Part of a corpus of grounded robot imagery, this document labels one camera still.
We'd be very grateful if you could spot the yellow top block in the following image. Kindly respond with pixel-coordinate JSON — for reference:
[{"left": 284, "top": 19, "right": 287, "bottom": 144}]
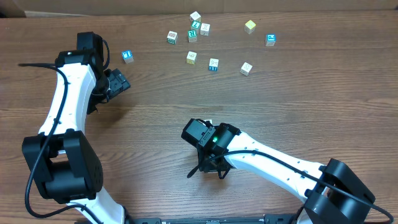
[{"left": 244, "top": 20, "right": 256, "bottom": 34}]

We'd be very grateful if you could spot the blue side wooden block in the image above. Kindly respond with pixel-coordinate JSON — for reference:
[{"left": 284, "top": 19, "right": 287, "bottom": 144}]
[{"left": 208, "top": 58, "right": 219, "bottom": 72}]

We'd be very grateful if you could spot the black cable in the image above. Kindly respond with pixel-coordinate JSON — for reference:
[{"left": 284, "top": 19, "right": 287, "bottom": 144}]
[
  {"left": 18, "top": 39, "right": 111, "bottom": 224},
  {"left": 187, "top": 149, "right": 395, "bottom": 224}
]

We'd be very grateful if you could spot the top plain wooden block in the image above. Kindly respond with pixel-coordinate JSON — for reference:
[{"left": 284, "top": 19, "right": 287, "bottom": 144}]
[{"left": 190, "top": 11, "right": 201, "bottom": 22}]

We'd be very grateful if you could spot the left black cable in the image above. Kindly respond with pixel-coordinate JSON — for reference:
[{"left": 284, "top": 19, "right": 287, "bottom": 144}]
[{"left": 18, "top": 39, "right": 111, "bottom": 224}]

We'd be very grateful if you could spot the wooden X block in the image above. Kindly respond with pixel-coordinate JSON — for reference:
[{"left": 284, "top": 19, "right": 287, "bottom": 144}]
[{"left": 200, "top": 23, "right": 210, "bottom": 36}]

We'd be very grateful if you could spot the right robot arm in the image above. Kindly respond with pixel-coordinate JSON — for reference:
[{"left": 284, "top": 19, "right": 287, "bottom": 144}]
[{"left": 181, "top": 119, "right": 375, "bottom": 224}]

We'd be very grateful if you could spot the green L letter block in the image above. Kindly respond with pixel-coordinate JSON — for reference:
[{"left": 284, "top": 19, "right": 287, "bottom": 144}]
[{"left": 191, "top": 21, "right": 201, "bottom": 33}]

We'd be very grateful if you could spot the green side B block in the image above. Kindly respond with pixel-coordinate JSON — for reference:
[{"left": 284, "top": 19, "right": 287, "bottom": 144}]
[{"left": 167, "top": 30, "right": 178, "bottom": 45}]

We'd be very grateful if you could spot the blue top letter block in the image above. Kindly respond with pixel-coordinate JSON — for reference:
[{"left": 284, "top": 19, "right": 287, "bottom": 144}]
[{"left": 122, "top": 50, "right": 134, "bottom": 63}]

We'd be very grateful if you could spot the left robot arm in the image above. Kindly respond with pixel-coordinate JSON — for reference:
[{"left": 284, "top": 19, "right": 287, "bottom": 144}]
[{"left": 22, "top": 32, "right": 134, "bottom": 223}]

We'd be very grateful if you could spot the green R letter block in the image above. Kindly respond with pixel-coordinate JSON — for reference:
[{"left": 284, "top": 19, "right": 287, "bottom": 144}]
[{"left": 187, "top": 30, "right": 197, "bottom": 43}]

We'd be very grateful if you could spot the plain tilted wooden block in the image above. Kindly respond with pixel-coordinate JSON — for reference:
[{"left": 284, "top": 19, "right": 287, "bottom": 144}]
[{"left": 240, "top": 62, "right": 252, "bottom": 76}]

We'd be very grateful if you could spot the right black cable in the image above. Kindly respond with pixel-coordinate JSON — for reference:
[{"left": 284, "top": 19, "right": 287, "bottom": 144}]
[{"left": 187, "top": 149, "right": 395, "bottom": 224}]

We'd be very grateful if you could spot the cardboard strip at back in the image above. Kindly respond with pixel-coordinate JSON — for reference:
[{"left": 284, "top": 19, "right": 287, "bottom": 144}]
[{"left": 1, "top": 0, "right": 397, "bottom": 17}]

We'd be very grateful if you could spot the yellow side wooden block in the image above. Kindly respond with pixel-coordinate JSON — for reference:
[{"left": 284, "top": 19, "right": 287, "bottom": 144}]
[{"left": 186, "top": 51, "right": 197, "bottom": 65}]

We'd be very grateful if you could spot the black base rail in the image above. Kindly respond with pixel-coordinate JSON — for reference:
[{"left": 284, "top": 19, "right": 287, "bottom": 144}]
[{"left": 126, "top": 214, "right": 312, "bottom": 224}]

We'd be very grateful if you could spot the blue P letter block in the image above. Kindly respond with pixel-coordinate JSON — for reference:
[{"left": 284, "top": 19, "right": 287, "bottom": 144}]
[{"left": 266, "top": 34, "right": 276, "bottom": 47}]

